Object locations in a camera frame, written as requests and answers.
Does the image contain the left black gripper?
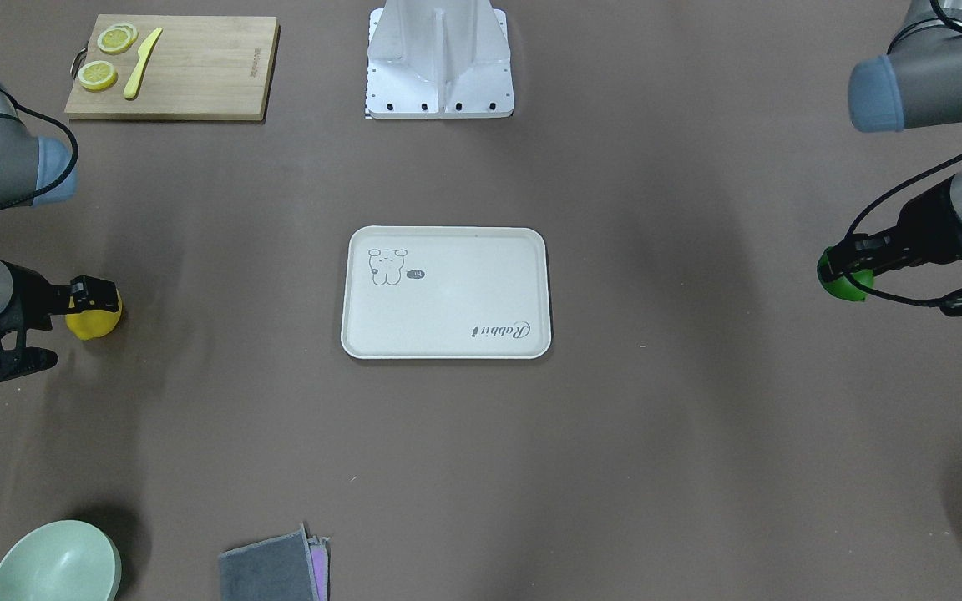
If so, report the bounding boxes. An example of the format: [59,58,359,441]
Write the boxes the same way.
[818,195,962,280]

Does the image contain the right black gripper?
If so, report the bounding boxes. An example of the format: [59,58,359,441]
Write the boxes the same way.
[5,263,121,331]

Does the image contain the yellow lemon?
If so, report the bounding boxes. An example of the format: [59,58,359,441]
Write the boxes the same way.
[64,292,124,341]

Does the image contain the green lime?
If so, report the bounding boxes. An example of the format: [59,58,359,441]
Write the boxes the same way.
[816,246,875,303]

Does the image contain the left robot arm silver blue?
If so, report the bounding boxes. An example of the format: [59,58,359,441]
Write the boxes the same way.
[818,1,962,285]

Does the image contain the cream rectangular tray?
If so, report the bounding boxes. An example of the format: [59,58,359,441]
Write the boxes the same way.
[340,225,551,359]

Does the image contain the yellow plastic knife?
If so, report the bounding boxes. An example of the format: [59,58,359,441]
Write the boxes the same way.
[123,27,164,100]

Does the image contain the wooden cutting board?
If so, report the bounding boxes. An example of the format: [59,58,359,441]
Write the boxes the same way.
[64,13,280,122]

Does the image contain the lemon slice pair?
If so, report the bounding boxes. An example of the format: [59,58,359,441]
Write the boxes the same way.
[96,23,139,56]

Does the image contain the mint green bowl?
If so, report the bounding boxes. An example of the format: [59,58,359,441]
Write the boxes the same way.
[0,520,123,600]

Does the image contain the grey folded cloth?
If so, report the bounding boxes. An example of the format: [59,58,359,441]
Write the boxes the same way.
[218,526,331,600]

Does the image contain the lemon slice near handle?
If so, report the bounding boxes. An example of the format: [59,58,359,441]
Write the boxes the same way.
[75,60,118,92]

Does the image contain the white pedestal column base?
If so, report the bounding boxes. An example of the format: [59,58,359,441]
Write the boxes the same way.
[364,1,515,119]

